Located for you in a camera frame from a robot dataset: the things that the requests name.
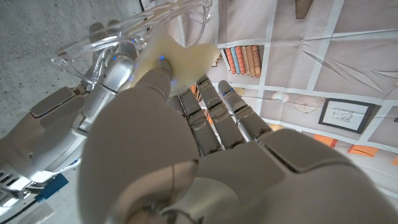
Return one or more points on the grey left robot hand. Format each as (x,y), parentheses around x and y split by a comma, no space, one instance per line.
(186,186)

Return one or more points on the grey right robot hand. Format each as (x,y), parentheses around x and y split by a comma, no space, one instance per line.
(53,133)

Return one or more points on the yellow sponge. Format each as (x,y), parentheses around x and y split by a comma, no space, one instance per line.
(189,60)

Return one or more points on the printed bookshelf backdrop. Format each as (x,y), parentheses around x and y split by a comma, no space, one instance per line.
(311,62)

